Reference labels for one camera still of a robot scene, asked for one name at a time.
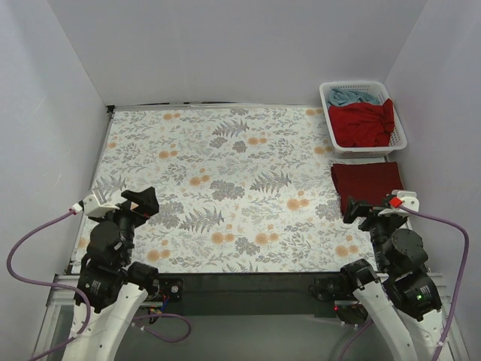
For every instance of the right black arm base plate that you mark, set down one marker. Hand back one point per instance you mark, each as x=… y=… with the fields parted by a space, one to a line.
x=333 y=287

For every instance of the aluminium frame rail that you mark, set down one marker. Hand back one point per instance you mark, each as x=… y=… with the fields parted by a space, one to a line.
x=229 y=294

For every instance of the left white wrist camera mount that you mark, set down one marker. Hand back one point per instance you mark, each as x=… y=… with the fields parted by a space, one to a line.
x=93 y=205

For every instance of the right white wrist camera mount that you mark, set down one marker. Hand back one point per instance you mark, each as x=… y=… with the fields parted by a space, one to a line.
x=399 y=202

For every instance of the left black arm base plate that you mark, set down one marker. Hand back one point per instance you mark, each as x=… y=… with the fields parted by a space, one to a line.
x=167 y=290

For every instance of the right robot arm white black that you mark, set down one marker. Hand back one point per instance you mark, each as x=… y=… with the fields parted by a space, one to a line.
x=399 y=296

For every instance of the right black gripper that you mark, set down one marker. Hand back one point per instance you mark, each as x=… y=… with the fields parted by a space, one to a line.
x=369 y=216

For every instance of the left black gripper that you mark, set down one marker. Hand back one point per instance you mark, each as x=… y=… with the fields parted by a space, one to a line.
x=134 y=210

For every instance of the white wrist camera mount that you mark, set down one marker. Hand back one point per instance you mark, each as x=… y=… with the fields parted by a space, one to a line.
x=93 y=205
x=399 y=202

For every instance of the white plastic laundry basket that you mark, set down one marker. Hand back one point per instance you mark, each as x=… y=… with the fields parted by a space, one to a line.
x=376 y=89

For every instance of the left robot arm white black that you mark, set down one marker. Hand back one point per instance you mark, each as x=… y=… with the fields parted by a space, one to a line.
x=111 y=287

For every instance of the floral patterned table mat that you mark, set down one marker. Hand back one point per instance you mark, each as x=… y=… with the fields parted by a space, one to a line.
x=239 y=189

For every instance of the bright red t shirt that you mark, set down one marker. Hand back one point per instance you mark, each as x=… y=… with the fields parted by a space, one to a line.
x=363 y=124

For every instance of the light blue t shirt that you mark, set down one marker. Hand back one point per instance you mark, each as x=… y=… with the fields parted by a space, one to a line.
x=343 y=97

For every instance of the dark red t shirt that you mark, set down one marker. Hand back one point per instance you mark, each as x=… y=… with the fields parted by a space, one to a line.
x=367 y=182

